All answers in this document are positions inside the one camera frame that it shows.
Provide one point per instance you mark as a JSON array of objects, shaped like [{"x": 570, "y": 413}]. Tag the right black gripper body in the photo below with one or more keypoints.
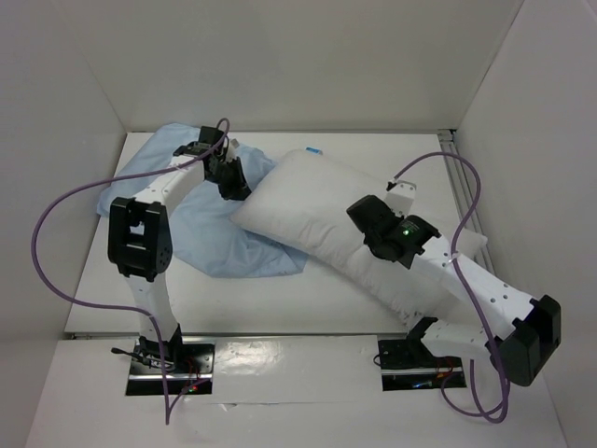
[{"x": 365, "y": 211}]

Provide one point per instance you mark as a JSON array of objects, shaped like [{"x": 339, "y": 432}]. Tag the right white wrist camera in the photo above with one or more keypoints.
[{"x": 399, "y": 196}]

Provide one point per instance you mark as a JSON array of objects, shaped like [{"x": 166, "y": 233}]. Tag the light blue pillowcase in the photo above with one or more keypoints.
[{"x": 202, "y": 233}]

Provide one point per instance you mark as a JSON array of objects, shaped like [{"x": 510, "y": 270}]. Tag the white pillow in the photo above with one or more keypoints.
[{"x": 302, "y": 203}]

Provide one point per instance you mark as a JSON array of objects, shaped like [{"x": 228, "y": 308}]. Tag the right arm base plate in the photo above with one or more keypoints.
[{"x": 406, "y": 365}]

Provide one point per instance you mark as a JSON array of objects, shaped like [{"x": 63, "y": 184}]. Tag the blue white pillow tag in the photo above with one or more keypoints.
[{"x": 314, "y": 150}]

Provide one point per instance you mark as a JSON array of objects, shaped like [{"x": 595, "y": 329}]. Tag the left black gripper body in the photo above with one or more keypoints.
[{"x": 229, "y": 180}]

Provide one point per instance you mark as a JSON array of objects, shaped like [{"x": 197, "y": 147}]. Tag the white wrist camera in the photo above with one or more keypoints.
[
  {"x": 399, "y": 196},
  {"x": 230, "y": 150}
]

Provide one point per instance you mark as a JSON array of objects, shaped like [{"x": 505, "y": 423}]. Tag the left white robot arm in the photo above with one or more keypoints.
[{"x": 139, "y": 236}]

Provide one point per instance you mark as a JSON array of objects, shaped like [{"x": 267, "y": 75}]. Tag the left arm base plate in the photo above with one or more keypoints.
[{"x": 194, "y": 370}]

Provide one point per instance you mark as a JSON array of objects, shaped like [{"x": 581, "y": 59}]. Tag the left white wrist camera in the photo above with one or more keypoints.
[{"x": 230, "y": 150}]

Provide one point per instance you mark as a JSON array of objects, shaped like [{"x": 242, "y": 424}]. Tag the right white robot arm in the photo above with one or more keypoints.
[{"x": 518, "y": 333}]

